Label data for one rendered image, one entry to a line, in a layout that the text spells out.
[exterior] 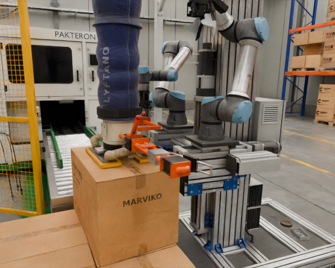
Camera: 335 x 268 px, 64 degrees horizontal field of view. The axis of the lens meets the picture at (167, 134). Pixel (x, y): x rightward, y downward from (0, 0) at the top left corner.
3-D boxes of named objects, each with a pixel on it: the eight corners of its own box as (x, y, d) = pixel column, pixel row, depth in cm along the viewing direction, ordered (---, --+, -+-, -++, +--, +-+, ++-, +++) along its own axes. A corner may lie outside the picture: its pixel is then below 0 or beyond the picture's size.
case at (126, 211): (74, 209, 169) (70, 147, 161) (133, 197, 188) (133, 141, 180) (100, 268, 118) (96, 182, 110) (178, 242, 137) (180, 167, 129)
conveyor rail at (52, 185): (42, 144, 379) (41, 131, 375) (47, 144, 381) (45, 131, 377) (52, 226, 176) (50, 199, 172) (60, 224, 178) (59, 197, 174)
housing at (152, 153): (146, 160, 105) (146, 149, 104) (161, 158, 108) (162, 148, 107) (154, 166, 99) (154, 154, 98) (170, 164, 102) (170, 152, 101)
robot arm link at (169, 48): (164, 105, 188) (181, 36, 200) (145, 103, 194) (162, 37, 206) (170, 111, 198) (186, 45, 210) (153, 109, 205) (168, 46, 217)
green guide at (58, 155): (44, 134, 377) (43, 127, 375) (52, 133, 382) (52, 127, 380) (50, 169, 236) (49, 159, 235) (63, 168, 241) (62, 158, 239)
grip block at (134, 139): (123, 148, 124) (123, 135, 122) (143, 145, 128) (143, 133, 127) (130, 152, 116) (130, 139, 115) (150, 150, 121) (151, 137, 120)
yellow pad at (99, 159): (85, 150, 154) (84, 142, 153) (102, 149, 158) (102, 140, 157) (101, 169, 124) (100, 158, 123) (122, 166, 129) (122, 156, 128)
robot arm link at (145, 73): (152, 66, 174) (145, 65, 167) (152, 83, 176) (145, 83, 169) (142, 66, 177) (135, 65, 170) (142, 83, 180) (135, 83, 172)
